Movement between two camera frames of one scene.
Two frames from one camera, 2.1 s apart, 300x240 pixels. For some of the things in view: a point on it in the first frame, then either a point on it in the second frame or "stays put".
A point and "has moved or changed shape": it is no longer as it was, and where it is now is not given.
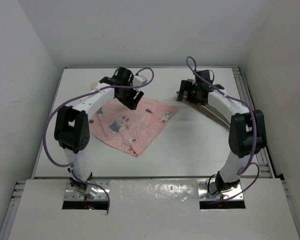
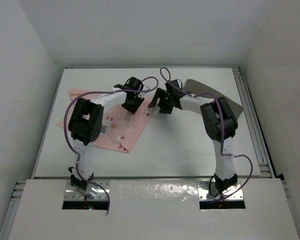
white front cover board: [154, 210] stays put
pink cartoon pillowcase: [133, 131] has moved or changed shape
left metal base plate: [71, 194] stays put
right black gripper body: [190, 92] to [162, 102]
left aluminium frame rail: [10, 214] stays put
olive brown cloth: [189, 121] has moved or changed shape
